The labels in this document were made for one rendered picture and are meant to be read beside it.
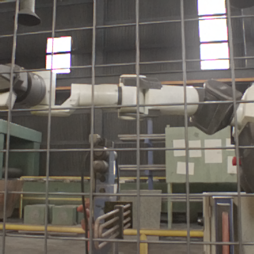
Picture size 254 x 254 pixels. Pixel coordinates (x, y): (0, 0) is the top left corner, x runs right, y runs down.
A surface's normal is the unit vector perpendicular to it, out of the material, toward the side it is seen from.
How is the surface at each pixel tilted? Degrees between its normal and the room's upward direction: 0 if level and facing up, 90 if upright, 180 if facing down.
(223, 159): 90
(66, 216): 90
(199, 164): 90
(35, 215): 90
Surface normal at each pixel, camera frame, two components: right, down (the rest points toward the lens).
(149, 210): -0.09, -0.10
